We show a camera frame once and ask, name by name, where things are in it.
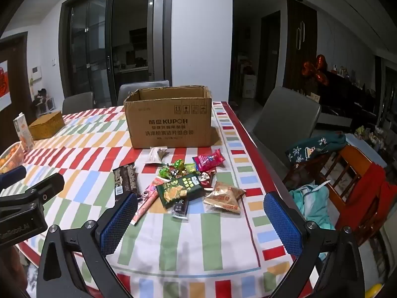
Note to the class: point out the colourful checked tablecloth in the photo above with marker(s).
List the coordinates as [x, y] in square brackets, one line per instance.
[93, 149]

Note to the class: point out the red door decoration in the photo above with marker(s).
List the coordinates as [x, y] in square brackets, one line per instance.
[3, 87]

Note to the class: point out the green wrapped candy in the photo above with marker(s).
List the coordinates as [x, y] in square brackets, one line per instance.
[163, 173]
[177, 165]

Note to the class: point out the white snack packet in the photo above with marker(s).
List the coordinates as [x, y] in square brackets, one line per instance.
[154, 155]

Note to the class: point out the dark red wrapped candy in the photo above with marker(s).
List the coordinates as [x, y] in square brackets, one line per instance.
[206, 177]

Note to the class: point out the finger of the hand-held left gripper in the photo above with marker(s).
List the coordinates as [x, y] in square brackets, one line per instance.
[46, 186]
[12, 173]

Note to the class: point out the pink snack packet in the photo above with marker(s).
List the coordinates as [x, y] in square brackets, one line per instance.
[209, 160]

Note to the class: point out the orange wooden chair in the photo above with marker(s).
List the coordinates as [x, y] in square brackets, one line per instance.
[350, 173]

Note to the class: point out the green knitted cloth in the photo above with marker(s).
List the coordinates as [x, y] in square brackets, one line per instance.
[313, 147]

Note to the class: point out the dark brown snack packet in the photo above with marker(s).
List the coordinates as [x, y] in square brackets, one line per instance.
[124, 180]

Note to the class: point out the light teal garment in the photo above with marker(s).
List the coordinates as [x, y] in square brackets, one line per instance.
[313, 205]

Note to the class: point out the dark sliding glass door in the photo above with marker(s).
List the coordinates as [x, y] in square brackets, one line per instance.
[90, 46]

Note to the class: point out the white wall intercom panel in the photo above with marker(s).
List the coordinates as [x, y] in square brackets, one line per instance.
[37, 72]

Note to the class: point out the dark wooden wardrobe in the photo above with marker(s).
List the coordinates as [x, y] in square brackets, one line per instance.
[299, 43]

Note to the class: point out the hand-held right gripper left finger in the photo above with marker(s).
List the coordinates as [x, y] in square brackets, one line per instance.
[119, 223]

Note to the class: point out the white orange drink carton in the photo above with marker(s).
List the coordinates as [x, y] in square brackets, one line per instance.
[23, 132]

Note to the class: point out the small black snack packet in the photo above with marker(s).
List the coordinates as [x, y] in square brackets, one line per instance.
[180, 212]

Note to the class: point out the grey dining chair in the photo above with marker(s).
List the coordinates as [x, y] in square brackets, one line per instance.
[127, 91]
[77, 102]
[288, 115]

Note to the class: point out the long pink snack stick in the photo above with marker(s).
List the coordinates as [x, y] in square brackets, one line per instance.
[145, 200]

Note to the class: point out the red foil balloons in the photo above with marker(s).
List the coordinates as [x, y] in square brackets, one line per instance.
[319, 68]

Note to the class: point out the woven yellow basket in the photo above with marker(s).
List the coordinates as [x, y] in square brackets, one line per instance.
[46, 125]

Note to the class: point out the dark sideboard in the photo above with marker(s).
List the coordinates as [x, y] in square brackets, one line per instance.
[347, 99]

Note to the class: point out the gold snack packet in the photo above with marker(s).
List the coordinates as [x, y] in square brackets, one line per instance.
[223, 197]

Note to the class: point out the silver refrigerator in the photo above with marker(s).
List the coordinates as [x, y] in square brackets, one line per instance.
[156, 37]

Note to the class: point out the red cloth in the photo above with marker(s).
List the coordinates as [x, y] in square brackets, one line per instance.
[372, 192]

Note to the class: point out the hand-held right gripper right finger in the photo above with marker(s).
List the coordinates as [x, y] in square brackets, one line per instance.
[282, 226]

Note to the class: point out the green cracker packet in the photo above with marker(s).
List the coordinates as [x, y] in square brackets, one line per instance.
[178, 191]

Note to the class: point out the brown cardboard box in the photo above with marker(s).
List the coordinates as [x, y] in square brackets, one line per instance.
[167, 124]

